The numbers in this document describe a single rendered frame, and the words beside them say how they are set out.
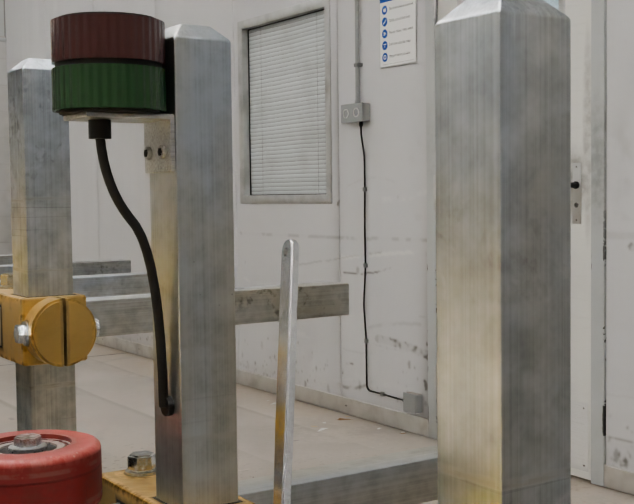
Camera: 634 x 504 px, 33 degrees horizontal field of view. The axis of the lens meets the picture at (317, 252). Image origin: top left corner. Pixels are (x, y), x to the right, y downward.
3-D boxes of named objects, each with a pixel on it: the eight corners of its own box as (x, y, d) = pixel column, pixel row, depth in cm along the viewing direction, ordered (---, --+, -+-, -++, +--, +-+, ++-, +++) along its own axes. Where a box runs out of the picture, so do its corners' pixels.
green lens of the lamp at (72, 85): (138, 117, 61) (137, 78, 61) (185, 109, 56) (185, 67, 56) (36, 113, 58) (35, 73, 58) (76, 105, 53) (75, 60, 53)
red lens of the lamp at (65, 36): (137, 73, 61) (136, 34, 61) (184, 61, 56) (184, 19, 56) (35, 67, 58) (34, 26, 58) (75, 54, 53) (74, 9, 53)
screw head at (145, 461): (150, 466, 68) (149, 447, 68) (164, 473, 67) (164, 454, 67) (119, 471, 67) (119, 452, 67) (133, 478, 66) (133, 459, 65)
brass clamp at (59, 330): (43, 343, 90) (42, 284, 90) (105, 363, 79) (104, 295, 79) (-30, 350, 87) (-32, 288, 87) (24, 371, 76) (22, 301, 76)
